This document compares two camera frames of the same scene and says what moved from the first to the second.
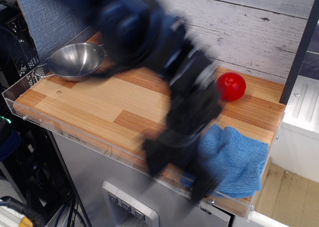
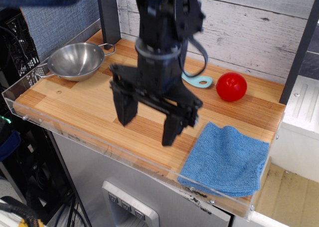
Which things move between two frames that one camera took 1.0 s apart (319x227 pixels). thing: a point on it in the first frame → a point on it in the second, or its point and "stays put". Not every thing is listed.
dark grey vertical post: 300,45 stays put
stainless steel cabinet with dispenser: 115,193 stays put
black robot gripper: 191,111 → 158,82
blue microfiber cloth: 237,158 stays put
